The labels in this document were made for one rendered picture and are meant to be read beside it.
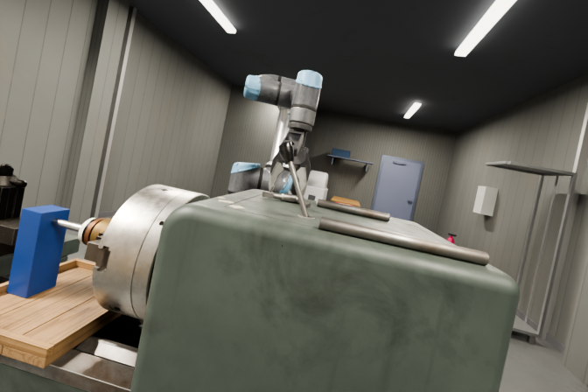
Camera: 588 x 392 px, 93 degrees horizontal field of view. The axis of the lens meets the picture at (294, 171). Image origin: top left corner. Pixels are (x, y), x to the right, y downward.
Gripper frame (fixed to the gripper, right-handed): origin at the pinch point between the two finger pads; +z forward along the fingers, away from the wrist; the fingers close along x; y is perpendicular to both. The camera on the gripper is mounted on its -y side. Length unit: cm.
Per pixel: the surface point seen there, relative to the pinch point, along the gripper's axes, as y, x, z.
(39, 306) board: -17, 53, 39
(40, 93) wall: 201, 324, -31
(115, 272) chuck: -27.8, 26.6, 19.9
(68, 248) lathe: 13, 76, 38
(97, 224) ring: -14.9, 43.4, 16.3
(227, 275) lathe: -34.1, 2.3, 12.0
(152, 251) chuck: -27.0, 20.4, 14.3
